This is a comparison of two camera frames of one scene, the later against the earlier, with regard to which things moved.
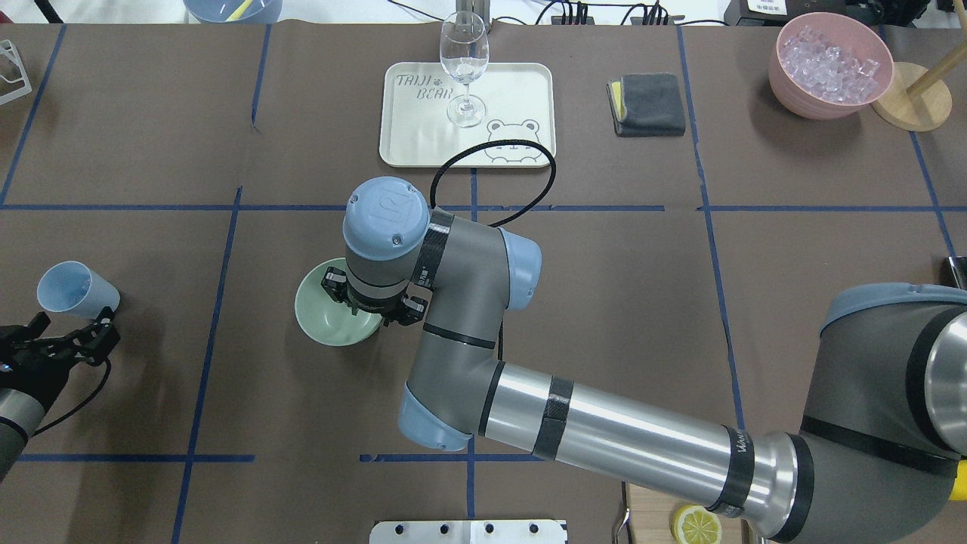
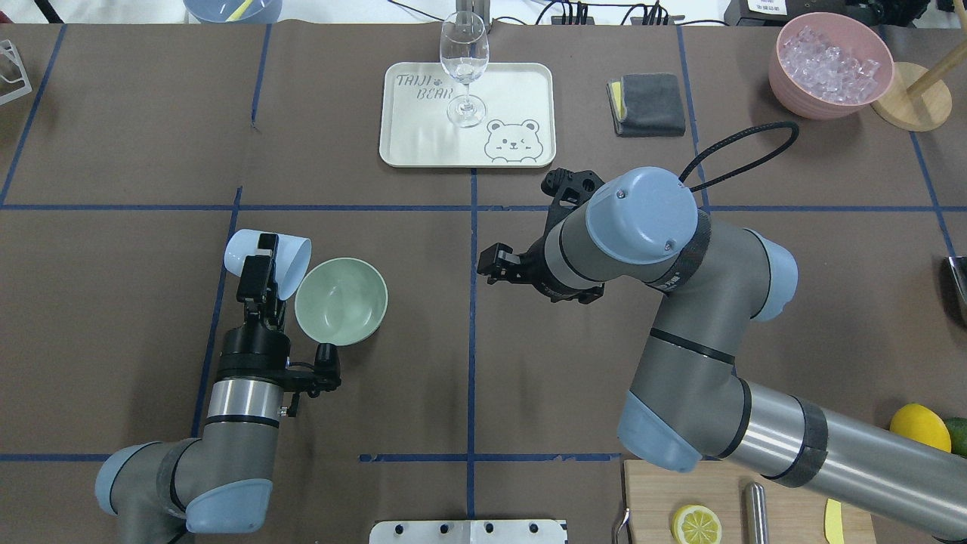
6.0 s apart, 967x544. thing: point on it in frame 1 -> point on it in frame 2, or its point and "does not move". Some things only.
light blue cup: [73, 288] -> [291, 261]
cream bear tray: [415, 129] does not move
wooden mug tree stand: [916, 100] does not move
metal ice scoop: [959, 264] does not move
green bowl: [325, 320] does not move
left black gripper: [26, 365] -> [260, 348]
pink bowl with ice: [829, 66] does not move
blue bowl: [220, 10] does not move
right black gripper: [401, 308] -> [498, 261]
